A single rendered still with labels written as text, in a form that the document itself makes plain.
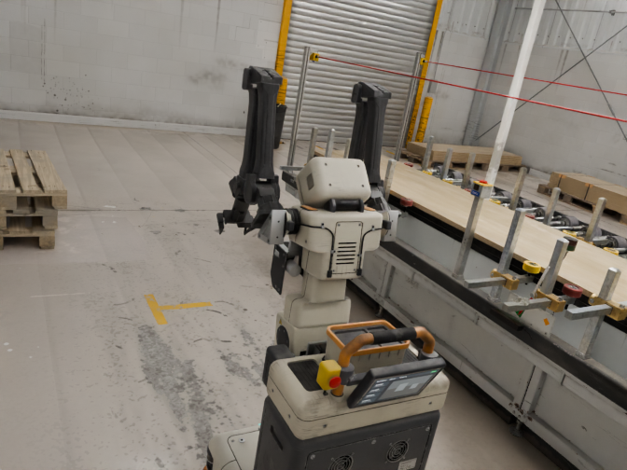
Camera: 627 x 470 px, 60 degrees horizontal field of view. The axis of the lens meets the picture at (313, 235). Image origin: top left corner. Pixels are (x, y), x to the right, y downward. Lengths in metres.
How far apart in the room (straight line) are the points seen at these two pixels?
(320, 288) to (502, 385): 1.60
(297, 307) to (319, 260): 0.20
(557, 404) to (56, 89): 7.94
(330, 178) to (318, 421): 0.73
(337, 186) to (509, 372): 1.73
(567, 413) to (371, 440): 1.41
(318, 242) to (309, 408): 0.50
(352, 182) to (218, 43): 7.91
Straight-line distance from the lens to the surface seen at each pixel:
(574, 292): 2.64
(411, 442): 1.87
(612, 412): 2.54
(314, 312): 1.87
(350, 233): 1.74
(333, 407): 1.57
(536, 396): 3.03
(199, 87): 9.51
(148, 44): 9.25
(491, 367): 3.20
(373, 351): 1.62
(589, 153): 11.07
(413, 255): 3.14
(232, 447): 2.18
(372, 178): 1.99
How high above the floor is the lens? 1.72
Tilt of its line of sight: 19 degrees down
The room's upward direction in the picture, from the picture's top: 10 degrees clockwise
